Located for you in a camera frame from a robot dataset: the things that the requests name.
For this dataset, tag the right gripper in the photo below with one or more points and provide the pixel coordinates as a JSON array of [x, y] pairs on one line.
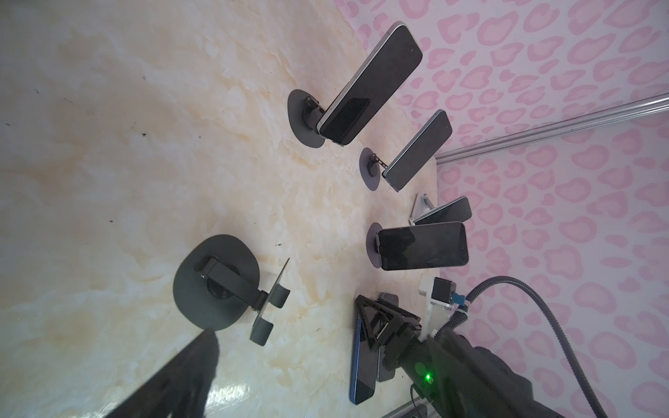
[[437, 365]]

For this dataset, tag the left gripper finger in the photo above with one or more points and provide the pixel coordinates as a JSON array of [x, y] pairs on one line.
[[181, 387]]

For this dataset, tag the black phone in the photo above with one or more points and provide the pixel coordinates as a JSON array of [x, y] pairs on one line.
[[458, 210], [383, 72], [364, 367], [427, 142], [387, 353]]

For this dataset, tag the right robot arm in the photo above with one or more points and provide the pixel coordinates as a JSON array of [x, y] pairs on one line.
[[491, 389]]

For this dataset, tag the centre pink-edged phone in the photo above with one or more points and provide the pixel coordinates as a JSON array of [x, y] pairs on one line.
[[438, 245]]

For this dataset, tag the front left dark stand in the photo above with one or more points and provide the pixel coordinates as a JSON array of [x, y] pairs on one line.
[[219, 281]]

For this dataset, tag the dark stand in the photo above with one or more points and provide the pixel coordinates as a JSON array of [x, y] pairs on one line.
[[304, 113], [219, 281], [371, 168]]

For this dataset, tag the back right white stand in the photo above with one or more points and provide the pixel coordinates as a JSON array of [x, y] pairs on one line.
[[421, 207]]

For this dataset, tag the back centre dark stand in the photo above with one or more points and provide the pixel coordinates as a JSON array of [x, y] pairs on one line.
[[371, 168]]

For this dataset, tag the back left dark stand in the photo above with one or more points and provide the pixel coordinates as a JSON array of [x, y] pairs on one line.
[[304, 113]]

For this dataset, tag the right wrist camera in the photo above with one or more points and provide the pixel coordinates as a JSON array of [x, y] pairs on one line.
[[440, 296]]

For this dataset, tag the right corner aluminium post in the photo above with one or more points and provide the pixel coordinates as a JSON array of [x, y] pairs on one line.
[[637, 109]]

